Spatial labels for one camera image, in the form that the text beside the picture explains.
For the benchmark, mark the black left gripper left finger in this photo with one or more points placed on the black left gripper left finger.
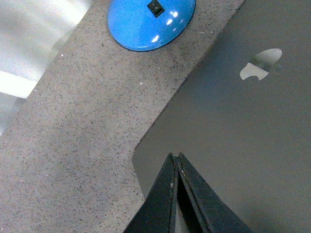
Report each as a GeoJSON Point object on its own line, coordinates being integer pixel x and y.
{"type": "Point", "coordinates": [158, 212]}

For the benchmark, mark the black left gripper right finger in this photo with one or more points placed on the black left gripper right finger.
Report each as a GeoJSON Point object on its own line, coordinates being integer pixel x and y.
{"type": "Point", "coordinates": [213, 215]}

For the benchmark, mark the grey laptop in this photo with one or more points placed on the grey laptop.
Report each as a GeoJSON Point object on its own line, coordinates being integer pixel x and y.
{"type": "Point", "coordinates": [243, 118]}

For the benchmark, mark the blue desk lamp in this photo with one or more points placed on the blue desk lamp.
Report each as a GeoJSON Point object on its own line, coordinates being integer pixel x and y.
{"type": "Point", "coordinates": [144, 25]}

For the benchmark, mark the white curtain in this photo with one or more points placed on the white curtain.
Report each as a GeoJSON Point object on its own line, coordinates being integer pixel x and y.
{"type": "Point", "coordinates": [32, 32]}

